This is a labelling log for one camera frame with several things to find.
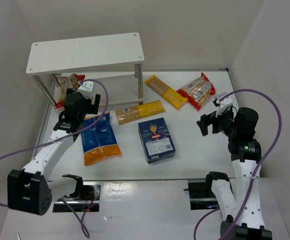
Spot red fusilli bag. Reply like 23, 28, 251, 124
176, 72, 216, 110
56, 73, 85, 109

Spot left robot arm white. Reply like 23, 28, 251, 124
7, 83, 101, 216

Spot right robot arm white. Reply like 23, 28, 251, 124
197, 106, 273, 240

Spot yellow spaghetti bag near shelf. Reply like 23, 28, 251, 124
115, 100, 165, 125

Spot blue orange pasta bag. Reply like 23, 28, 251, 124
81, 112, 122, 166

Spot white two-tier metal shelf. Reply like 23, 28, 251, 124
26, 32, 145, 108

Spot blue Barilla pasta box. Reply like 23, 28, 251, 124
138, 117, 176, 164

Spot yellow spaghetti bag far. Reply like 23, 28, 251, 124
145, 75, 188, 110

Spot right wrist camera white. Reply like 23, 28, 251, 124
213, 92, 233, 118

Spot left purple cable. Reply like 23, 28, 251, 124
0, 79, 110, 239

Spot purple cable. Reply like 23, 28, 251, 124
193, 89, 283, 240
0, 79, 110, 239

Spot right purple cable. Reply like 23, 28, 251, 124
193, 89, 283, 240

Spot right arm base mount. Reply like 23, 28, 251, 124
183, 179, 219, 211

